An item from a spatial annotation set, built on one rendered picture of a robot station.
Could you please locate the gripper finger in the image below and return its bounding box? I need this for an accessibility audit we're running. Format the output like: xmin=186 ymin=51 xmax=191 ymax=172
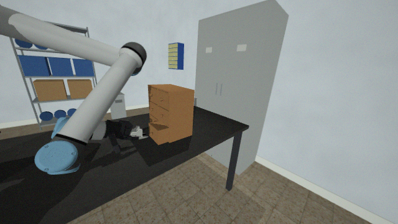
xmin=130 ymin=126 xmax=140 ymax=135
xmin=123 ymin=129 xmax=148 ymax=140

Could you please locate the tan wooden chest of drawers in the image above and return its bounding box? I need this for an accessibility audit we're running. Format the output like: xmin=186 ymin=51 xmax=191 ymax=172
xmin=148 ymin=84 xmax=195 ymax=143

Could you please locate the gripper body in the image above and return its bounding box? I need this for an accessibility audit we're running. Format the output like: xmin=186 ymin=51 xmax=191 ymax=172
xmin=103 ymin=120 xmax=133 ymax=140

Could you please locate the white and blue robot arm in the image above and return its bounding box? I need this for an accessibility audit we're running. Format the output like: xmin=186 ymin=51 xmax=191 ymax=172
xmin=0 ymin=5 xmax=147 ymax=175

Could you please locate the brown wooden drawer front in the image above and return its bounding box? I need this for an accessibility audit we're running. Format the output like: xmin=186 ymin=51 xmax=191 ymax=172
xmin=158 ymin=90 xmax=169 ymax=109
xmin=149 ymin=101 xmax=158 ymax=119
xmin=150 ymin=115 xmax=158 ymax=122
xmin=158 ymin=106 xmax=169 ymax=126
xmin=149 ymin=86 xmax=157 ymax=103
xmin=149 ymin=121 xmax=169 ymax=145

